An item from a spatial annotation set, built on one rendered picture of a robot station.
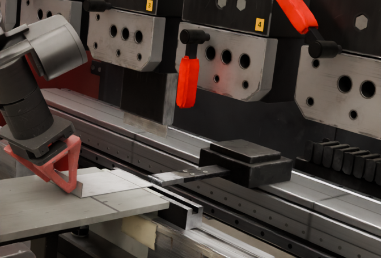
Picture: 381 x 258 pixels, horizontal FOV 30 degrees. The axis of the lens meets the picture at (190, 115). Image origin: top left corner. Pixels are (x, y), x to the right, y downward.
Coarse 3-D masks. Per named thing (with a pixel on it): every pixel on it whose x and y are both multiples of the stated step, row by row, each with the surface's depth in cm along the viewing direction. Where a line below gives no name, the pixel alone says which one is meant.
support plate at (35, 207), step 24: (96, 168) 110; (0, 192) 94; (24, 192) 95; (48, 192) 96; (120, 192) 100; (144, 192) 101; (0, 216) 86; (24, 216) 87; (48, 216) 88; (72, 216) 89; (96, 216) 90; (120, 216) 92; (0, 240) 81
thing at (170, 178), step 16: (224, 144) 120; (240, 144) 121; (256, 144) 123; (208, 160) 119; (224, 160) 117; (240, 160) 115; (256, 160) 115; (272, 160) 118; (288, 160) 119; (160, 176) 108; (176, 176) 109; (192, 176) 110; (208, 176) 112; (224, 176) 117; (240, 176) 114; (256, 176) 114; (272, 176) 117; (288, 176) 120
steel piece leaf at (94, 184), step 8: (64, 176) 98; (80, 176) 104; (88, 176) 105; (96, 176) 105; (104, 176) 106; (112, 176) 106; (56, 184) 100; (80, 184) 95; (88, 184) 101; (96, 184) 102; (104, 184) 102; (112, 184) 102; (120, 184) 103; (128, 184) 103; (72, 192) 97; (80, 192) 95; (88, 192) 98; (96, 192) 98; (104, 192) 98; (112, 192) 99
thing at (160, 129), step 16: (128, 80) 104; (144, 80) 102; (160, 80) 99; (176, 80) 99; (128, 96) 105; (144, 96) 102; (160, 96) 99; (128, 112) 105; (144, 112) 102; (160, 112) 100; (144, 128) 104; (160, 128) 101
